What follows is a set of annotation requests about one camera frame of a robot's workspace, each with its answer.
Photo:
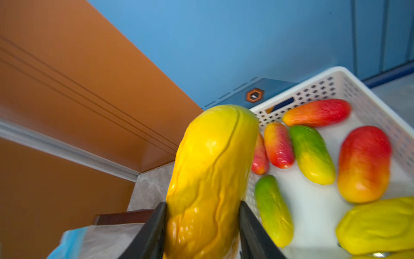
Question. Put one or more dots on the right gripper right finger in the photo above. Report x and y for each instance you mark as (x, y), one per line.
(254, 240)

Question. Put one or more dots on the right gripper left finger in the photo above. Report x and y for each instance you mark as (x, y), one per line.
(149, 243)

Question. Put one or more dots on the clear zip-top bag blue zipper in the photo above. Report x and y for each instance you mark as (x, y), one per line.
(96, 242)

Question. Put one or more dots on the green yellow mango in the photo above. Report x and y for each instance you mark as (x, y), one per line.
(312, 155)

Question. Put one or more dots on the red yellow mango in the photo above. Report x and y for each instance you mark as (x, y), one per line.
(278, 145)

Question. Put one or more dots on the red orange long mango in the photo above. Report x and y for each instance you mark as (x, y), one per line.
(318, 113)

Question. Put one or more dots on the dark red wooden stand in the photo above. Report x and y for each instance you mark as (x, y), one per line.
(136, 216)

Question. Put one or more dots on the left corner aluminium post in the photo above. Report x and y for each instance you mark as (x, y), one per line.
(40, 142)

